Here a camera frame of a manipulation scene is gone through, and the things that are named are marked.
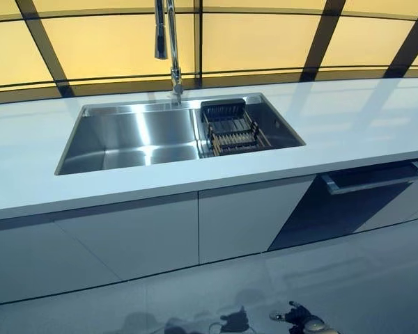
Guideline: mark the wide white cabinet door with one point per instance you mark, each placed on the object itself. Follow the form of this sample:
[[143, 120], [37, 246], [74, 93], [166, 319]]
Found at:
[[90, 243]]

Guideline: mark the dark window frame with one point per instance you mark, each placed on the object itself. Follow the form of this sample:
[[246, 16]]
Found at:
[[198, 38]]

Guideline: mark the chrome pull-down faucet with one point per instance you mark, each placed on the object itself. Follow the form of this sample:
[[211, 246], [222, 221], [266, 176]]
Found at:
[[174, 52]]

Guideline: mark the stainless steel sink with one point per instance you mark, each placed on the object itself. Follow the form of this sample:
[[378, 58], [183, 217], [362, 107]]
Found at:
[[125, 139]]

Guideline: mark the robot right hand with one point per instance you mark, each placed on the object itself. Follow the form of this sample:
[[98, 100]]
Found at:
[[299, 316]]

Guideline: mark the dishwasher door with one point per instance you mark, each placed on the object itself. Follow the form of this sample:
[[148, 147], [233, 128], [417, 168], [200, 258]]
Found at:
[[334, 215]]

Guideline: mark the narrow white cabinet door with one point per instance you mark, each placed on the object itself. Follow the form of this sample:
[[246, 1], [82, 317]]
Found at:
[[247, 219]]

